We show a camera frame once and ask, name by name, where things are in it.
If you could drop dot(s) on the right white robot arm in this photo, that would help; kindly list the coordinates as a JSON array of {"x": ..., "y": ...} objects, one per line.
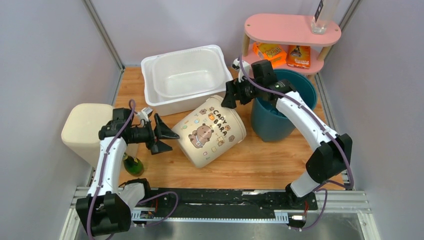
[{"x": 331, "y": 150}]

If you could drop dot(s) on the aluminium frame rail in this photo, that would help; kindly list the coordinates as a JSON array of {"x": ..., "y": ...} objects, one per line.
[{"x": 341, "y": 215}]

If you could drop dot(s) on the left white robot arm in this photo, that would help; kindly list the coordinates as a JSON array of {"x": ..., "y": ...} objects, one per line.
[{"x": 106, "y": 210}]

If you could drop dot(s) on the cream rectangular bin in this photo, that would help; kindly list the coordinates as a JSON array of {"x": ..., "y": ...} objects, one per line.
[{"x": 81, "y": 130}]

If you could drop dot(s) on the orange snack box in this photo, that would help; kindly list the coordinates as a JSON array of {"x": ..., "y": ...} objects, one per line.
[
  {"x": 299, "y": 56},
  {"x": 274, "y": 53}
]

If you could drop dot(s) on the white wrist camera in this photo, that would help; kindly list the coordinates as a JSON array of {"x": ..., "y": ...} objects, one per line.
[
  {"x": 239, "y": 66},
  {"x": 144, "y": 115}
]

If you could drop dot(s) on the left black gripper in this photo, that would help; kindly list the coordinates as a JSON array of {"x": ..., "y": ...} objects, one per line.
[{"x": 161, "y": 132}]

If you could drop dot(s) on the teal round bucket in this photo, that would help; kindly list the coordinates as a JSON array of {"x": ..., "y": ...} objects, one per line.
[{"x": 271, "y": 125}]

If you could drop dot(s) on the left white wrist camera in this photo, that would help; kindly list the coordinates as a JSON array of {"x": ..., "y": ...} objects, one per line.
[{"x": 144, "y": 115}]

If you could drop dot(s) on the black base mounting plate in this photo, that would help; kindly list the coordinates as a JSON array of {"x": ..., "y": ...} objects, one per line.
[{"x": 224, "y": 203}]

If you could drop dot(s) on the green glass bottle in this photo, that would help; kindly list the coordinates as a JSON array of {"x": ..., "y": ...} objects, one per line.
[{"x": 132, "y": 165}]

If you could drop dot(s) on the pink three-tier shelf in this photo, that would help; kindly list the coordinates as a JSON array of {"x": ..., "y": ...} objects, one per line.
[{"x": 289, "y": 29}]

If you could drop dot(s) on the orange snack box left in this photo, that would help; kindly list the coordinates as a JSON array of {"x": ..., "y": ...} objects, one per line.
[{"x": 274, "y": 53}]

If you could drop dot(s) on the cream round bucket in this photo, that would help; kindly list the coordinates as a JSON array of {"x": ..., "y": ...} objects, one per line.
[{"x": 209, "y": 131}]

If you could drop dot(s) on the orange snack box right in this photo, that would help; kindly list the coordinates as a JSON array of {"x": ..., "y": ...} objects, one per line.
[{"x": 299, "y": 56}]

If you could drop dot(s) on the white plastic tub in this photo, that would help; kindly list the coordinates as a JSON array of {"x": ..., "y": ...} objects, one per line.
[{"x": 182, "y": 80}]

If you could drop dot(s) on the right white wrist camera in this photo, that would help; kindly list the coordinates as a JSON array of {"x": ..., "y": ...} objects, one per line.
[{"x": 239, "y": 66}]

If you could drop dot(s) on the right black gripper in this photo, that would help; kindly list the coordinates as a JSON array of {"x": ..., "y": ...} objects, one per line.
[{"x": 232, "y": 87}]

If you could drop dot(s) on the clear glass vase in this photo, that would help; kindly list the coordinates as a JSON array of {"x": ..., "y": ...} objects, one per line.
[{"x": 323, "y": 16}]

